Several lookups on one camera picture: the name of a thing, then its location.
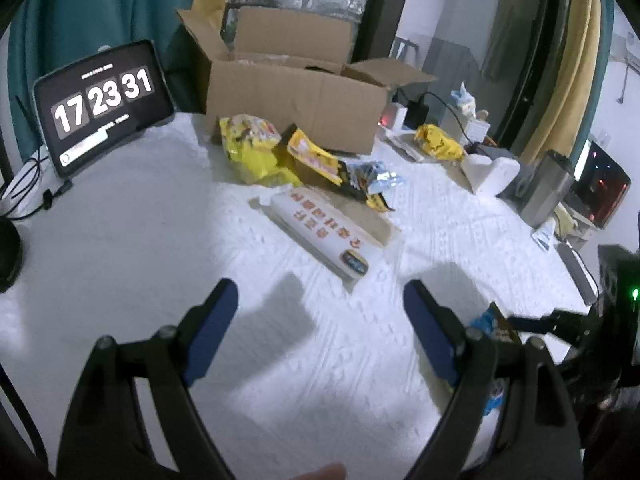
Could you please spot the yellow chips bag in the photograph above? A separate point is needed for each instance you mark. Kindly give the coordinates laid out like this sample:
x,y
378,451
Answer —
x,y
252,148

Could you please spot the small blue snack packet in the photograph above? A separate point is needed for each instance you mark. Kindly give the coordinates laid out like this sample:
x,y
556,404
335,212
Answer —
x,y
373,178

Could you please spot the beige tissue pack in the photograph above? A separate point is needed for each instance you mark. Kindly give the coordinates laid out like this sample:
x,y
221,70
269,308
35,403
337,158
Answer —
x,y
565,224

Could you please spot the black round puck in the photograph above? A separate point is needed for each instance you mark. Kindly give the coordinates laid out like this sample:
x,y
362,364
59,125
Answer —
x,y
11,254

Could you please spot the yellow right curtain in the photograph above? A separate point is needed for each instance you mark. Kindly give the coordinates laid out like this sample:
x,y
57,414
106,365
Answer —
x,y
559,126

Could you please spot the brown cardboard box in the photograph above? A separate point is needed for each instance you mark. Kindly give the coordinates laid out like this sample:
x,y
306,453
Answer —
x,y
291,68

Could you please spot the white blue cream tube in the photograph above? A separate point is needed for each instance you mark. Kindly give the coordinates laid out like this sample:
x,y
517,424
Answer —
x,y
544,235

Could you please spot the white charger block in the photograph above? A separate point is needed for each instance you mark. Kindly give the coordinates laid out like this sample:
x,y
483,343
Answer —
x,y
393,116

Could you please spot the black power adapter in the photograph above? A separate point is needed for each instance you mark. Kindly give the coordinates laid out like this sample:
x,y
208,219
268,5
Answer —
x,y
416,115

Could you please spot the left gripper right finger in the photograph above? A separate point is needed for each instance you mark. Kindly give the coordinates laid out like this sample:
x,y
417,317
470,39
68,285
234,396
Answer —
x,y
440,333

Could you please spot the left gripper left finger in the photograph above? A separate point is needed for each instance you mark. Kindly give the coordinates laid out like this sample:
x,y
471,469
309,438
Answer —
x,y
204,328

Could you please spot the yellow black snack bag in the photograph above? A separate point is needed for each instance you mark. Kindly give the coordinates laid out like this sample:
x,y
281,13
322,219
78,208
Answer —
x,y
316,162

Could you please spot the white red text snack pack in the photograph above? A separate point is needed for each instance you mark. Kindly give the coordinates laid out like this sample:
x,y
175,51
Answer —
x,y
352,240

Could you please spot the computer monitor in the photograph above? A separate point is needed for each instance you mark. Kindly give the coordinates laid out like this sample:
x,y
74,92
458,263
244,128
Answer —
x,y
600,183

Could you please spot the tablet showing clock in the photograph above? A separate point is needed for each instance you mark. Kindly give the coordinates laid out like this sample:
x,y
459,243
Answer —
x,y
94,104

